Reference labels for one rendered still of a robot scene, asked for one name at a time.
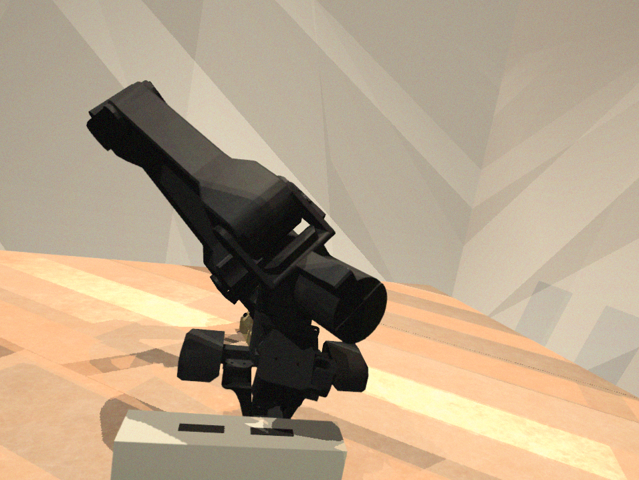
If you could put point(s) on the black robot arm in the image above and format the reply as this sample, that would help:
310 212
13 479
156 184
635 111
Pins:
244 216

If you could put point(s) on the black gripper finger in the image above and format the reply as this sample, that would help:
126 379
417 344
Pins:
287 412
243 392

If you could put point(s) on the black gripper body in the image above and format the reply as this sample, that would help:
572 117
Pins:
203 351

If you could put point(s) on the black two-prong plug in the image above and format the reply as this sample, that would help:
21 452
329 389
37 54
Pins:
269 409

